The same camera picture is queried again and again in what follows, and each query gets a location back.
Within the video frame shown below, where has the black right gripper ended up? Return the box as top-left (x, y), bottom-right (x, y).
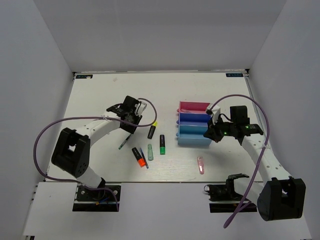
top-left (203, 114), bottom-right (236, 143)

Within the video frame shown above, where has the green pen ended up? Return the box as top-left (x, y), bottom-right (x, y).
top-left (118, 134), bottom-right (131, 150)

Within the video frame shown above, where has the yellow cap black highlighter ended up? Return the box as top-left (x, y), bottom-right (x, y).
top-left (147, 121), bottom-right (158, 140)

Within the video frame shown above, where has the blue pen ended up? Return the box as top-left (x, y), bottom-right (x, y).
top-left (139, 147), bottom-right (149, 169)

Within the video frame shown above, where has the orange cap black highlighter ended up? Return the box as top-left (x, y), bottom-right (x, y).
top-left (131, 147), bottom-right (146, 167)

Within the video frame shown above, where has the green cap black highlighter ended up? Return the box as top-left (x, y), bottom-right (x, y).
top-left (159, 134), bottom-right (166, 155)

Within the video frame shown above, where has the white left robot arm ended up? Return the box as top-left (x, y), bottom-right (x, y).
top-left (51, 96), bottom-right (147, 200)

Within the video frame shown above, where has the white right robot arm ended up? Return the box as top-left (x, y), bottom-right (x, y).
top-left (204, 104), bottom-right (306, 221)

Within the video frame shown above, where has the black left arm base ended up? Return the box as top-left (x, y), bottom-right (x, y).
top-left (72, 185), bottom-right (117, 212)

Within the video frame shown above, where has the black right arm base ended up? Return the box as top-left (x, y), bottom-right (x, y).
top-left (203, 173), bottom-right (249, 213)

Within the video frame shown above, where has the light blue plastic bin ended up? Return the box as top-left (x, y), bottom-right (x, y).
top-left (176, 125), bottom-right (212, 147)

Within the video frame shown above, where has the right corner table label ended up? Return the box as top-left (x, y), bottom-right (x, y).
top-left (225, 72), bottom-right (244, 78)

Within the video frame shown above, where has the corner table label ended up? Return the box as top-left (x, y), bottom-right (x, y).
top-left (225, 72), bottom-right (244, 78)
top-left (75, 74), bottom-right (93, 79)

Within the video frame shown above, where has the purple plastic bin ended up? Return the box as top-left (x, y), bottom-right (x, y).
top-left (176, 112), bottom-right (211, 126)

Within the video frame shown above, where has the pink plastic bin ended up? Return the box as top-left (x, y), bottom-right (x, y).
top-left (176, 101), bottom-right (210, 114)

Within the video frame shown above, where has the left corner table label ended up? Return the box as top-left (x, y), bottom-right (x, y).
top-left (75, 74), bottom-right (93, 79)

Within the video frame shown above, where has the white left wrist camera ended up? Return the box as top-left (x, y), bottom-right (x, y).
top-left (134, 100), bottom-right (147, 117)

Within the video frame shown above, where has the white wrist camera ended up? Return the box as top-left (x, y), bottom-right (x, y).
top-left (205, 103), bottom-right (221, 125)
top-left (134, 100), bottom-right (147, 117)

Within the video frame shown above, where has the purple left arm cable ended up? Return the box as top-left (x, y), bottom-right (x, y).
top-left (33, 97), bottom-right (158, 212)

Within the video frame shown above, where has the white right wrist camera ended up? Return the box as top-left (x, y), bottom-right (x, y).
top-left (205, 103), bottom-right (221, 125)

